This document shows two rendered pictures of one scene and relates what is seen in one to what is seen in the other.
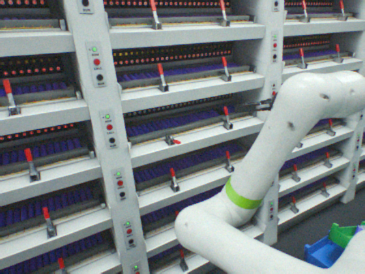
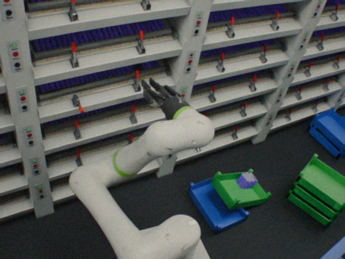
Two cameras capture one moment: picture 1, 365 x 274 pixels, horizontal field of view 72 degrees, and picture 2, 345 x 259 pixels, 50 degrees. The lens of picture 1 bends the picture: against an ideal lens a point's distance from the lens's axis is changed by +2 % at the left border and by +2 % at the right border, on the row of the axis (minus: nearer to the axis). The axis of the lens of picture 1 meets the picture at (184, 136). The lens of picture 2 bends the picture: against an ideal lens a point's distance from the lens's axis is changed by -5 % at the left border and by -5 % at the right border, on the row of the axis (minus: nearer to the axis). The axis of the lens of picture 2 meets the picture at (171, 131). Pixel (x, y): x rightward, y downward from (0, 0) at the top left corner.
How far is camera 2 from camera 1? 0.81 m
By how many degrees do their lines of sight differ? 29
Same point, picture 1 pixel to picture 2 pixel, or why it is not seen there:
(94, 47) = (14, 44)
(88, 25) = (10, 28)
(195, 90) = (105, 65)
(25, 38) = not seen: outside the picture
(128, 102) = (40, 79)
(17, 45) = not seen: outside the picture
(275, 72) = (195, 43)
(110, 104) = (25, 82)
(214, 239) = (91, 200)
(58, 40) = not seen: outside the picture
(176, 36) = (92, 24)
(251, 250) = (109, 215)
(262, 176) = (134, 166)
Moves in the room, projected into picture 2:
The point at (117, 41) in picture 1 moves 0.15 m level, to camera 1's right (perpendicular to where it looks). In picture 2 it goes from (35, 35) to (81, 39)
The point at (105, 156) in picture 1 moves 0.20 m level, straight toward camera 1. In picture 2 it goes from (18, 118) to (23, 158)
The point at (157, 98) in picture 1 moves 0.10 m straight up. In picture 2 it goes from (67, 73) to (66, 50)
